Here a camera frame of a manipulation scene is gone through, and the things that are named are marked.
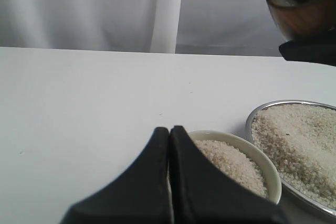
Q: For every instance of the brown wooden cup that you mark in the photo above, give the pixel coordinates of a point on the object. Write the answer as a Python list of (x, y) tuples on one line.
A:
[(298, 19)]

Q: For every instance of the white ceramic rice bowl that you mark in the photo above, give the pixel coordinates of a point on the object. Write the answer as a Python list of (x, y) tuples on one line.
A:
[(241, 161)]

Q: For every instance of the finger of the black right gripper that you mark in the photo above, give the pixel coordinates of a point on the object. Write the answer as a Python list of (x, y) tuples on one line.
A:
[(319, 49)]

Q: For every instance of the white backdrop curtain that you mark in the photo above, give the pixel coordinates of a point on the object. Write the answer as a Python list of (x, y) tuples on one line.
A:
[(214, 27)]

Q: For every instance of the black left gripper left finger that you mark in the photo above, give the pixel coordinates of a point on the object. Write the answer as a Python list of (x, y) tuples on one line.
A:
[(139, 195)]

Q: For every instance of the round steel rice tray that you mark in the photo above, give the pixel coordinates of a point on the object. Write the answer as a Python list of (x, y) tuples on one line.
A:
[(299, 138)]

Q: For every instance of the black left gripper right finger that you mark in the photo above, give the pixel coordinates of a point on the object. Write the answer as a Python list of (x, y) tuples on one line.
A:
[(201, 193)]

